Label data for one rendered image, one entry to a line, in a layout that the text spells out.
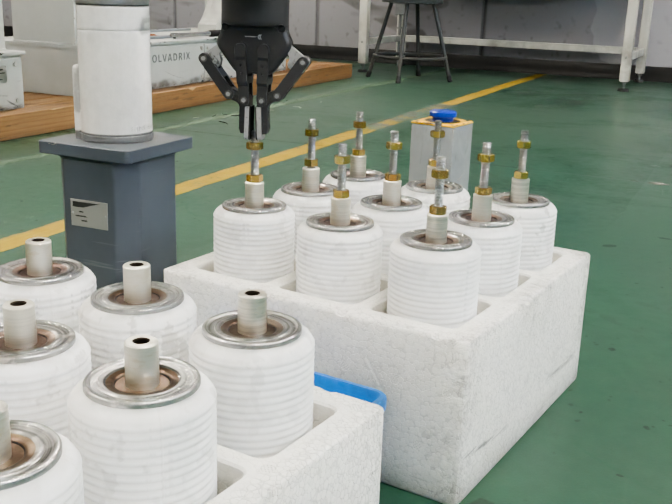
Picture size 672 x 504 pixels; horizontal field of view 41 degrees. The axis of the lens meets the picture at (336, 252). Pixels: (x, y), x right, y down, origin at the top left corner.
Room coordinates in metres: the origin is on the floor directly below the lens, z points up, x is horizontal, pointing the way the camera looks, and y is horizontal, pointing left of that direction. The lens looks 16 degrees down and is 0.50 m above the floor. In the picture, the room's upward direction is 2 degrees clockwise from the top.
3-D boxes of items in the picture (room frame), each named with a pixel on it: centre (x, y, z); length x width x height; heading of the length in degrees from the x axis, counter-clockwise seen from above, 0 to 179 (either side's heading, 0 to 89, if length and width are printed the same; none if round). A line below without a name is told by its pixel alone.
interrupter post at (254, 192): (1.04, 0.10, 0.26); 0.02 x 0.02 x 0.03
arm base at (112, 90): (1.20, 0.30, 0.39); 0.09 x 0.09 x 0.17; 65
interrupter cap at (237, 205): (1.04, 0.10, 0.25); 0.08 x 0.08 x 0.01
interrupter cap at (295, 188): (1.14, 0.04, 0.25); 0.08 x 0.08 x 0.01
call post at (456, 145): (1.36, -0.15, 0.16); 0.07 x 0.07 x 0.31; 58
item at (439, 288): (0.91, -0.10, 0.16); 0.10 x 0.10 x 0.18
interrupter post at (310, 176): (1.14, 0.04, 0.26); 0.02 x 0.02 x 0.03
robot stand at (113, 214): (1.20, 0.30, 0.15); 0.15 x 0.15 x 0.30; 65
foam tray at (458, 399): (1.08, -0.07, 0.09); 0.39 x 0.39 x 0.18; 58
